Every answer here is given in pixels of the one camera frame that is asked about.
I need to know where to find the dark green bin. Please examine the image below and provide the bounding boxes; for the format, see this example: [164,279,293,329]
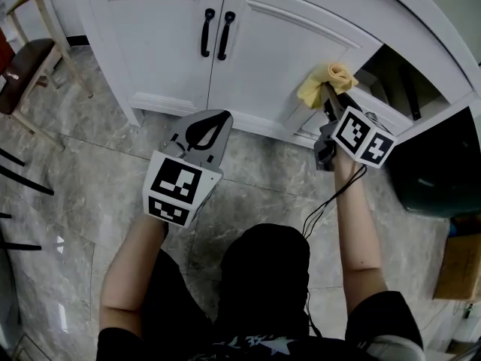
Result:
[386,106,481,220]

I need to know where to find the yellow cloth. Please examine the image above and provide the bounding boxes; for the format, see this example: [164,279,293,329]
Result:
[296,62,360,111]

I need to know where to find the white sink cabinet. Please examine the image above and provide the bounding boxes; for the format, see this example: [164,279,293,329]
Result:
[43,0,481,150]

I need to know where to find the black cabinet door handle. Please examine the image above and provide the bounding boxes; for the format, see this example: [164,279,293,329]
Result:
[200,8,216,59]
[216,11,237,62]

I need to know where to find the black handle inside cabinet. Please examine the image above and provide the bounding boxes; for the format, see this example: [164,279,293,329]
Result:
[397,63,422,122]

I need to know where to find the wooden chair with brown seat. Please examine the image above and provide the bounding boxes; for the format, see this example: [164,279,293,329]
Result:
[0,0,94,153]

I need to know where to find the person's left forearm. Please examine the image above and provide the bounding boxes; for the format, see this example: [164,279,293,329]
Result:
[98,211,169,338]

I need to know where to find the person's right forearm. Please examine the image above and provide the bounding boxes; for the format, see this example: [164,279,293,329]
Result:
[333,151,389,317]

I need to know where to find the person's black t-shirt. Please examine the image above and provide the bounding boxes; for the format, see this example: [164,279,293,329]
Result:
[95,247,426,361]

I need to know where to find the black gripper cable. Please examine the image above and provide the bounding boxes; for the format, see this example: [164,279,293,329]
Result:
[301,163,368,241]

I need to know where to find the black metal chair legs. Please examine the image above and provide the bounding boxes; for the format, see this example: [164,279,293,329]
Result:
[0,147,56,255]

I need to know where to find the white box inside cabinet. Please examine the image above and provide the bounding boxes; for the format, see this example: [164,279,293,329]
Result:
[355,68,392,105]

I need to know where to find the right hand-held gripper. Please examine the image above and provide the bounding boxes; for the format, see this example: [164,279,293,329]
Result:
[313,83,398,172]

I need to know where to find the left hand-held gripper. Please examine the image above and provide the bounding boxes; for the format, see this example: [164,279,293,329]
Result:
[142,109,234,228]

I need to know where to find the brown cardboard box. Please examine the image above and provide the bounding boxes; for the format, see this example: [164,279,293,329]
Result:
[431,232,481,302]

